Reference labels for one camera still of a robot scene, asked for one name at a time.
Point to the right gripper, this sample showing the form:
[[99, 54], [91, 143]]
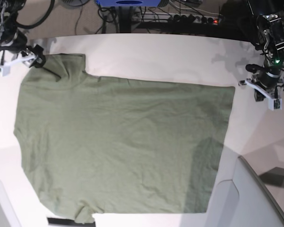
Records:
[[17, 42]]

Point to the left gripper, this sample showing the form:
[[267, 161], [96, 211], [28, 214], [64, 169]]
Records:
[[267, 78]]

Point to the green t-shirt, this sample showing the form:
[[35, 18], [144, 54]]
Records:
[[112, 145]]

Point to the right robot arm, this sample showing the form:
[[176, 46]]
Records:
[[8, 20]]

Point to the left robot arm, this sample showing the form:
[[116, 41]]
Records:
[[268, 37]]

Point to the blue box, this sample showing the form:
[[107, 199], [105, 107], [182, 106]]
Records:
[[124, 3]]

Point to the black table leg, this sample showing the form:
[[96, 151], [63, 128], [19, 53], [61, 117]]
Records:
[[125, 15]]

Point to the black power strip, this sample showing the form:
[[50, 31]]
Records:
[[197, 19]]

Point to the white slotted plate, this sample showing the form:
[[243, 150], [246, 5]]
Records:
[[68, 223]]

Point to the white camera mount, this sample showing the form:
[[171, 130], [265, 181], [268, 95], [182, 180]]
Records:
[[16, 62], [273, 96]]

